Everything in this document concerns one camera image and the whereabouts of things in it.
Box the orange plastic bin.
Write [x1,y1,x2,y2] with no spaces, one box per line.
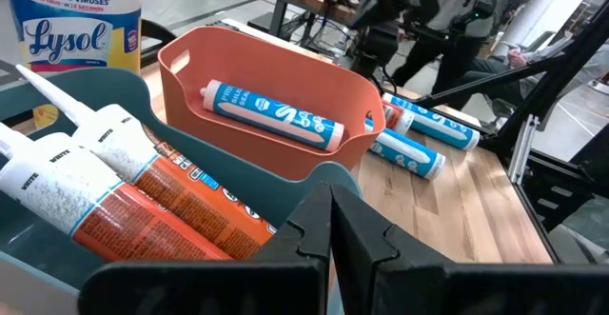
[156,25,387,182]

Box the orange sealant tube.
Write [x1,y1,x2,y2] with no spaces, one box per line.
[378,99,416,136]
[0,122,234,264]
[14,63,280,262]

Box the person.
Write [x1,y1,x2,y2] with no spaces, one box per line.
[446,33,577,116]
[389,0,513,111]

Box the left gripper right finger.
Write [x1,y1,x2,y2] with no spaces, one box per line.
[330,184,609,315]

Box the Lysol wipes canister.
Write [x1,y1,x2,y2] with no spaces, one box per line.
[2,0,144,129]

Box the silver aluminium bar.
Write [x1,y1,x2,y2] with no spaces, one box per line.
[507,113,541,186]

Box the black frame clamp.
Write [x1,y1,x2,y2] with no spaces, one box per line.
[140,18,178,69]

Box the person's hand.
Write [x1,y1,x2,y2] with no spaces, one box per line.
[506,48,529,71]

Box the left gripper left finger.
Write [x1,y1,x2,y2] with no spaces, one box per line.
[76,183,333,315]

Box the teal plastic bin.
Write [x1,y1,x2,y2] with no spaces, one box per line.
[0,66,365,315]

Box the blue silicone tube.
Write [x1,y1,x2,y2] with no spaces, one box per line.
[363,117,447,182]
[383,91,481,152]
[199,79,346,153]

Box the black aluminium table frame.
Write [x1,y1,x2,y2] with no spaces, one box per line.
[413,0,609,264]

